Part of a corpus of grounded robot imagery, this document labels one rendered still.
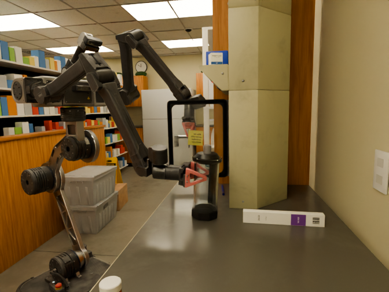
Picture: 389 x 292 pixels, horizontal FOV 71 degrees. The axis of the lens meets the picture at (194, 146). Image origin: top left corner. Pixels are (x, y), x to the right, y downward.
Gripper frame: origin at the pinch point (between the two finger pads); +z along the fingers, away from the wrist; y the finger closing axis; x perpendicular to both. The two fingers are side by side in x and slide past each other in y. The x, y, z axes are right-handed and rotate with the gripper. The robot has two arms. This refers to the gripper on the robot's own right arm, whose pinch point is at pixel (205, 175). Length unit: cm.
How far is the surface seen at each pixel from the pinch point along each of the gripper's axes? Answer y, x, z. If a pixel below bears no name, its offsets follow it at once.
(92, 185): 165, 64, -135
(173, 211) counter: 4.6, 17.1, -12.4
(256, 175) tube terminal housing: 9.6, 1.1, 19.1
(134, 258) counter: -30.6, 17.1, -15.9
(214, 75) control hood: 9.9, -37.1, 0.4
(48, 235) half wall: 149, 118, -177
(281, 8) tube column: 19, -64, 24
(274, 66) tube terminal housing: 16, -42, 23
